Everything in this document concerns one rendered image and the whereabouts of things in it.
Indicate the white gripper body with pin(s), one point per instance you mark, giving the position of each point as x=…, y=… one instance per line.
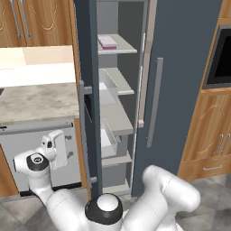
x=60, y=150

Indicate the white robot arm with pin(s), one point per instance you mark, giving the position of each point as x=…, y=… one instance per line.
x=162, y=195

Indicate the white freezer bin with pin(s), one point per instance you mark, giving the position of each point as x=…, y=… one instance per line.
x=107, y=141
x=108, y=88

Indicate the dark grey freezer door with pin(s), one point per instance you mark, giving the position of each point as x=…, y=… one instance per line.
x=87, y=54

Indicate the grey freezer interior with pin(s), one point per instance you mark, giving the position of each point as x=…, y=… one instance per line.
x=127, y=60

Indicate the pink ice cube tray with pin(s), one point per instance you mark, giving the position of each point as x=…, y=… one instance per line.
x=107, y=41

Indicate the dark grey fridge door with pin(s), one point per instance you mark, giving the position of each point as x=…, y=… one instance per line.
x=183, y=90

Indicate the wooden base cupboard door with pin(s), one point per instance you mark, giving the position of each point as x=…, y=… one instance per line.
x=204, y=126

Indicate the white dishwasher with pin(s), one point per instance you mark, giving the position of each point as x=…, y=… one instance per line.
x=21, y=144

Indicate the wooden base cupboard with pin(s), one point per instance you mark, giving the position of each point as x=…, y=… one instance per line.
x=5, y=177

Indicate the wooden drawer front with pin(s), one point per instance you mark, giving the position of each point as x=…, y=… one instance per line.
x=195, y=170

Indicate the black built-in oven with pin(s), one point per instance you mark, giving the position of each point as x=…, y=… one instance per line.
x=221, y=60

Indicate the wooden wall cupboard door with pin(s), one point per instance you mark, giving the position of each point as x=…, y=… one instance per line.
x=6, y=24
x=48, y=21

